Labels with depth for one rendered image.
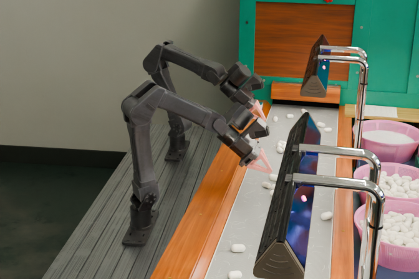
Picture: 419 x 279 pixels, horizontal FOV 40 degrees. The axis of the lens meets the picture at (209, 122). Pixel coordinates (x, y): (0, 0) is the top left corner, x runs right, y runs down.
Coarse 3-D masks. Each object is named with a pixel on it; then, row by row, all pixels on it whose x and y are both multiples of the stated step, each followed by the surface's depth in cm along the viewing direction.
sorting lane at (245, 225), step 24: (288, 120) 248; (336, 120) 248; (264, 144) 222; (336, 144) 222; (240, 192) 185; (264, 192) 185; (240, 216) 171; (264, 216) 171; (312, 216) 171; (240, 240) 158; (312, 240) 158; (216, 264) 148; (240, 264) 148; (312, 264) 148
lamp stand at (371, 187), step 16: (304, 144) 123; (368, 160) 120; (288, 176) 111; (304, 176) 109; (320, 176) 108; (336, 176) 109; (368, 176) 122; (368, 192) 107; (368, 208) 124; (384, 208) 107; (368, 224) 122; (368, 240) 110; (368, 256) 111; (368, 272) 112
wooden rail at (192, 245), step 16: (256, 112) 250; (224, 144) 216; (224, 160) 202; (208, 176) 190; (224, 176) 190; (240, 176) 194; (208, 192) 179; (224, 192) 179; (192, 208) 170; (208, 208) 170; (224, 208) 172; (192, 224) 161; (208, 224) 161; (224, 224) 166; (176, 240) 154; (192, 240) 154; (208, 240) 154; (176, 256) 147; (192, 256) 147; (208, 256) 150; (160, 272) 140; (176, 272) 140; (192, 272) 140
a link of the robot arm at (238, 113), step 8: (240, 104) 179; (232, 112) 179; (240, 112) 179; (248, 112) 179; (216, 120) 173; (232, 120) 177; (240, 120) 179; (248, 120) 180; (216, 128) 174; (224, 128) 175
